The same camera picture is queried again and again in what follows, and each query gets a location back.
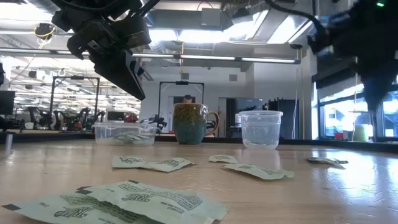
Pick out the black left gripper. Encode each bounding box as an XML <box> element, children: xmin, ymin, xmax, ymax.
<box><xmin>67</xmin><ymin>18</ymin><xmax>146</xmax><ymax>101</ymax></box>

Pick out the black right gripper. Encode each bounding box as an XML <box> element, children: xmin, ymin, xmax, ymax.
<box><xmin>329</xmin><ymin>0</ymin><xmax>398</xmax><ymax>111</ymax></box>

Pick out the clear rectangular plastic container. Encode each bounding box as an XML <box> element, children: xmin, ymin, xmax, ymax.
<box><xmin>93</xmin><ymin>121</ymin><xmax>158</xmax><ymax>146</ymax></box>

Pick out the dark green bordered sweetener packet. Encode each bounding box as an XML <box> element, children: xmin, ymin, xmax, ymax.
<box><xmin>306</xmin><ymin>157</ymin><xmax>349</xmax><ymax>166</ymax></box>
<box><xmin>247</xmin><ymin>141</ymin><xmax>276</xmax><ymax>149</ymax></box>

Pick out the yellow-green container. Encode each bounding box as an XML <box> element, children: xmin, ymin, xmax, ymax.
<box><xmin>354</xmin><ymin>124</ymin><xmax>370</xmax><ymax>142</ymax></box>

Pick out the small dark monitor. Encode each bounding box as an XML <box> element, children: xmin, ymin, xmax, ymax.
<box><xmin>107</xmin><ymin>111</ymin><xmax>126</xmax><ymax>122</ymax></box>

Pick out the green glazed ceramic mug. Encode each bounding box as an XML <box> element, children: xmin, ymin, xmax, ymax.
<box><xmin>173</xmin><ymin>103</ymin><xmax>220</xmax><ymax>146</ymax></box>

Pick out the tall black cabinet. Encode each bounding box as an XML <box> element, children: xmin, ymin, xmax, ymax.
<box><xmin>226</xmin><ymin>98</ymin><xmax>236</xmax><ymax>138</ymax></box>
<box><xmin>267</xmin><ymin>98</ymin><xmax>300</xmax><ymax>140</ymax></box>

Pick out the grey ceiling box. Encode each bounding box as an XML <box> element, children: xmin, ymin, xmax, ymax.
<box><xmin>200</xmin><ymin>7</ymin><xmax>222</xmax><ymax>27</ymax></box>

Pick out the clear round plastic cup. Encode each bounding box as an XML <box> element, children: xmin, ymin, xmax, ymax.
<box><xmin>238</xmin><ymin>110</ymin><xmax>284</xmax><ymax>150</ymax></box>

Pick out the black computer monitor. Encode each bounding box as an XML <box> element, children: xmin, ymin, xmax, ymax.
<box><xmin>0</xmin><ymin>90</ymin><xmax>16</xmax><ymax>116</ymax></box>

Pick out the grey cabinet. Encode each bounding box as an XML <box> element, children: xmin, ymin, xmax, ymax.
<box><xmin>234</xmin><ymin>97</ymin><xmax>264</xmax><ymax>138</ymax></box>

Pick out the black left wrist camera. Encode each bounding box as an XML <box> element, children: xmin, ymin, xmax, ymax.
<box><xmin>120</xmin><ymin>14</ymin><xmax>152</xmax><ymax>47</ymax></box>

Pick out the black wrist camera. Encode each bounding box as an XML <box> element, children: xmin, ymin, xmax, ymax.
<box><xmin>120</xmin><ymin>14</ymin><xmax>152</xmax><ymax>47</ymax></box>
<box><xmin>306</xmin><ymin>26</ymin><xmax>331</xmax><ymax>54</ymax></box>

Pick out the yellow hanging power cord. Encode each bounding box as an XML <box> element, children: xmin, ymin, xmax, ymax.
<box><xmin>179</xmin><ymin>41</ymin><xmax>186</xmax><ymax>75</ymax></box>

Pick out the black frame rig with camera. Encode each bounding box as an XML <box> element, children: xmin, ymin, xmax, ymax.
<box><xmin>158</xmin><ymin>80</ymin><xmax>205</xmax><ymax>134</ymax></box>

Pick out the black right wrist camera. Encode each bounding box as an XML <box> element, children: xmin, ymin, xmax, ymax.
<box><xmin>306</xmin><ymin>26</ymin><xmax>331</xmax><ymax>54</ymax></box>

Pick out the black yellow cord reel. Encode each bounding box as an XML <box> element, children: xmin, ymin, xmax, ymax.
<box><xmin>34</xmin><ymin>22</ymin><xmax>57</xmax><ymax>41</ymax></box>

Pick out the silver metal post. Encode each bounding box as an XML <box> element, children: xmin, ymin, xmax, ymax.
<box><xmin>4</xmin><ymin>132</ymin><xmax>15</xmax><ymax>155</ymax></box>

